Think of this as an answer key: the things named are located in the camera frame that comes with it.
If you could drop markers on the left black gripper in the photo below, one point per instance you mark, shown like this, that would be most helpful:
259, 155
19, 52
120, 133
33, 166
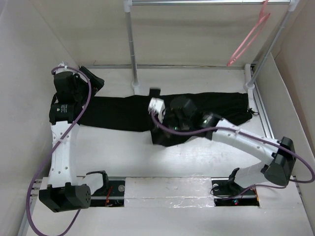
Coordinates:
96, 83

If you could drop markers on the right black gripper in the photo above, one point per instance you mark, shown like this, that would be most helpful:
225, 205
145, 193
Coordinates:
166, 113

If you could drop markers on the black trousers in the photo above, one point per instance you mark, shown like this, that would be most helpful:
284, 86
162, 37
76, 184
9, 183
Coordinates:
131, 113

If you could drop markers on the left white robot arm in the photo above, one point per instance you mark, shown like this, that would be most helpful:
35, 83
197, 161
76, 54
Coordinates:
65, 191

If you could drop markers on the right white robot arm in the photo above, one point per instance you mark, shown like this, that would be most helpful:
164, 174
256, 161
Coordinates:
276, 156

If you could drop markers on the pink clothes hanger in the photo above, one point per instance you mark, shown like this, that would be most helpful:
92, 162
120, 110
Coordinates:
252, 35

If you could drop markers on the metal clothes rack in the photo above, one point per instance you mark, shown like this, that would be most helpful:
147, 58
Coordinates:
249, 79

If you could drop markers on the white foam block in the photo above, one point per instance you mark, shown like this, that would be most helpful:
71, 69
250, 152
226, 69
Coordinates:
168, 192

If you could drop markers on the aluminium frame rail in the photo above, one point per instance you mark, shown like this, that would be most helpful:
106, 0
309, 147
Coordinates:
148, 66

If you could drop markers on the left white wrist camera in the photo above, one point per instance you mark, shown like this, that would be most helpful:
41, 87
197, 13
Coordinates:
62, 67

